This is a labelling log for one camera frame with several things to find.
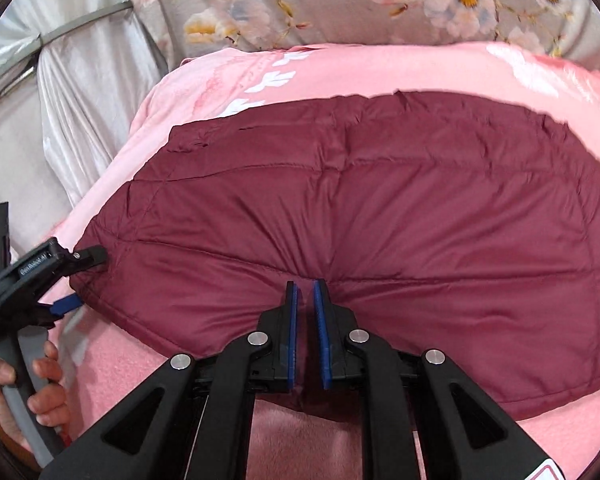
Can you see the pink blanket with white bows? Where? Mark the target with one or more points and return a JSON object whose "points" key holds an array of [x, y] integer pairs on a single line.
{"points": [[102, 363]]}

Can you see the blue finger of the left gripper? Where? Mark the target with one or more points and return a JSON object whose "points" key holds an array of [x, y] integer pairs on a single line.
{"points": [[65, 305], [87, 258]]}

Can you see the person's left hand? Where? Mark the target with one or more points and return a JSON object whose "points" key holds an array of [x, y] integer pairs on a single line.
{"points": [[49, 404]]}

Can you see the silver satin curtain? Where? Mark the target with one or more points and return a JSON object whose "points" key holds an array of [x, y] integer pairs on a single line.
{"points": [[72, 76]]}

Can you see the grey floral quilt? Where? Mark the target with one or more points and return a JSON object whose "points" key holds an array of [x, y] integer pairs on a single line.
{"points": [[190, 28]]}

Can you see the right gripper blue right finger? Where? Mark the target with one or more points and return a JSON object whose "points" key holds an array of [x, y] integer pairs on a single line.
{"points": [[423, 416]]}

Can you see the maroon quilted down jacket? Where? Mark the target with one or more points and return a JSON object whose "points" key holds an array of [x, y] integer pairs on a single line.
{"points": [[440, 219]]}

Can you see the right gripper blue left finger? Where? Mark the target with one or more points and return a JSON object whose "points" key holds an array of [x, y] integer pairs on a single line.
{"points": [[191, 419]]}

